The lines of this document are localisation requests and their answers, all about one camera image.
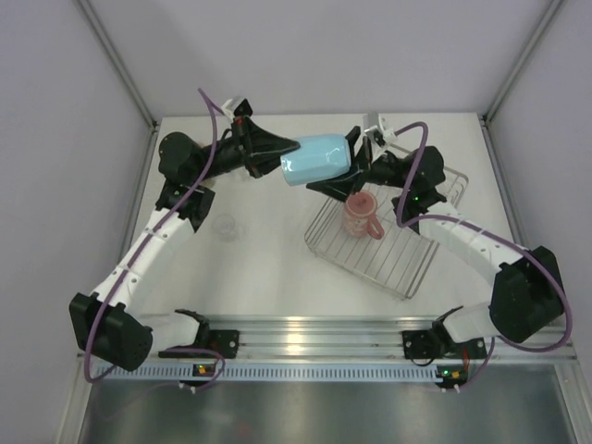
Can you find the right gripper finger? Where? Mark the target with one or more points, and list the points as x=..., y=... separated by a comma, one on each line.
x=358, y=148
x=339, y=188

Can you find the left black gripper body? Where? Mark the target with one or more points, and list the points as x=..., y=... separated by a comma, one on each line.
x=229, y=153

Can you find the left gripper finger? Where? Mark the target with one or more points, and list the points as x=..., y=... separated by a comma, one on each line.
x=259, y=141
x=264, y=167

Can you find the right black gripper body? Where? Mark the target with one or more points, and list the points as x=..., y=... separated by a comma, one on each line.
x=386, y=170

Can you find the pink patterned mug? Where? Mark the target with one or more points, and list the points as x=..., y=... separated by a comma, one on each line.
x=360, y=216

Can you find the light blue mug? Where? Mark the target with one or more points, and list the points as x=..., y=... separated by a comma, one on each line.
x=319, y=157

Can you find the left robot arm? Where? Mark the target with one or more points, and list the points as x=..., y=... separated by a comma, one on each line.
x=108, y=323

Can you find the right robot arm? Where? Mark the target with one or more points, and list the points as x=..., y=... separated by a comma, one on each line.
x=525, y=288

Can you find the clear glass cup near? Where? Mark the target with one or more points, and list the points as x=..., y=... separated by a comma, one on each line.
x=227, y=229

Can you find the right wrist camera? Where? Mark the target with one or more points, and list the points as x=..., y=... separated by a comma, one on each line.
x=378, y=130

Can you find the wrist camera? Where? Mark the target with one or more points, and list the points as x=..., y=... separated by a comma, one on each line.
x=237, y=106
x=378, y=130

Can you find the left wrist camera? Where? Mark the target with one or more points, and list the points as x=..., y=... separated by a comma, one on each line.
x=237, y=106

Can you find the wire dish rack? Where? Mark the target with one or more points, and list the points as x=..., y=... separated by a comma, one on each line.
x=397, y=263

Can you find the aluminium mounting rail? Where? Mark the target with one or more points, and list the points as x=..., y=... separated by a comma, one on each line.
x=309, y=338

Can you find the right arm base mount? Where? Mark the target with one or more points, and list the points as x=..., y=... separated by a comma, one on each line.
x=420, y=345

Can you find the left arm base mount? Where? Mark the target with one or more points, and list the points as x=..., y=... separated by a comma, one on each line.
x=222, y=342

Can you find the perforated cable duct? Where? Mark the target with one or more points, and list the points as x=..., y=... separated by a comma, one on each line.
x=237, y=372

